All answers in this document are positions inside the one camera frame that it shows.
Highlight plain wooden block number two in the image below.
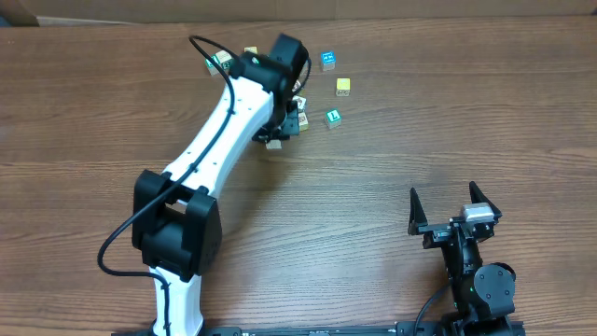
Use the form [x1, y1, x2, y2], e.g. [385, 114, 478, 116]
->
[215, 50, 234, 71]

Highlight blue top wooden block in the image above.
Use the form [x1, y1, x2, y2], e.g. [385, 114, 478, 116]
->
[320, 50, 336, 72]

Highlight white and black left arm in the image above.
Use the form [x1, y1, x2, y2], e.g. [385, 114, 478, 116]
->
[132, 34, 311, 335]

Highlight yellow top wooden block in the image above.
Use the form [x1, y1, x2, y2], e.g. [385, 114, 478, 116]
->
[243, 46, 258, 54]

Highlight green letter block far left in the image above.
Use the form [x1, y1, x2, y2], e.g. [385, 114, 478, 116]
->
[204, 54, 221, 77]

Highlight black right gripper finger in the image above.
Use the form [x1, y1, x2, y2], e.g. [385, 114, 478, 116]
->
[408, 188, 428, 235]
[468, 181, 502, 219]

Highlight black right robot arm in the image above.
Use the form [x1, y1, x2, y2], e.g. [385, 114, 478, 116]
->
[408, 182, 524, 335]

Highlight yellow sided picture block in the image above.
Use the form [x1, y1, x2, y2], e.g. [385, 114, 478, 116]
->
[298, 112, 309, 132]

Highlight yellow top block right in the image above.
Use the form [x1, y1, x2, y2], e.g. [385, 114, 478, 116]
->
[336, 78, 351, 97]

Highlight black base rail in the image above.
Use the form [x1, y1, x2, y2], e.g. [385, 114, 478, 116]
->
[111, 321, 527, 336]

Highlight white block brown animal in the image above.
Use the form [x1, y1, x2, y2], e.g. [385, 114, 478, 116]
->
[292, 80, 302, 94]

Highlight green L wooden block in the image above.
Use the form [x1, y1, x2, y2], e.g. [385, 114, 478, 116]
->
[326, 109, 342, 129]

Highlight white patterned wooden block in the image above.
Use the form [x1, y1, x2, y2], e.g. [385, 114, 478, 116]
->
[266, 139, 282, 150]

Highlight white block brown acorn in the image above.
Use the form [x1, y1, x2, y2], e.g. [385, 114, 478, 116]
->
[293, 95, 307, 113]

